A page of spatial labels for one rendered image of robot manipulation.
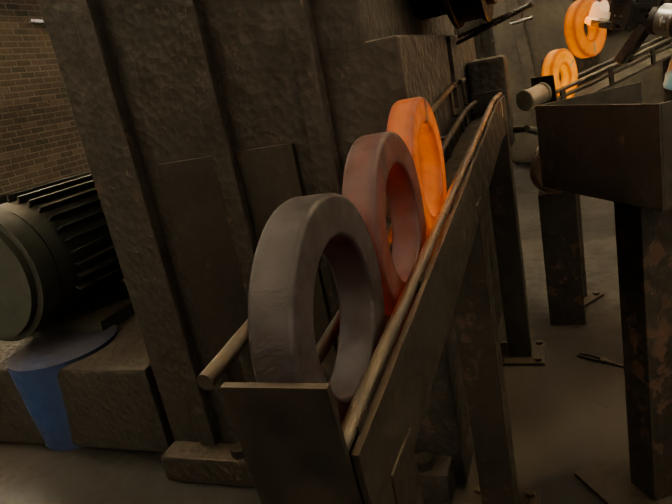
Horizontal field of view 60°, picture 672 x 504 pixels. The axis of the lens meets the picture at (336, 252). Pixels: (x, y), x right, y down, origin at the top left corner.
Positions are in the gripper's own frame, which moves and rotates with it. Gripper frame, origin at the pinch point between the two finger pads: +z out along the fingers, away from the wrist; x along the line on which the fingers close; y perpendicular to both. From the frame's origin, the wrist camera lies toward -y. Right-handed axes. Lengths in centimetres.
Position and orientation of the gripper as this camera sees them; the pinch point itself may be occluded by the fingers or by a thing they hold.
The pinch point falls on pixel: (585, 21)
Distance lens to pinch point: 185.8
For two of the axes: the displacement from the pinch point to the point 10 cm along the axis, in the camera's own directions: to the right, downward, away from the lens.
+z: -6.0, -3.7, 7.1
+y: -0.5, -8.7, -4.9
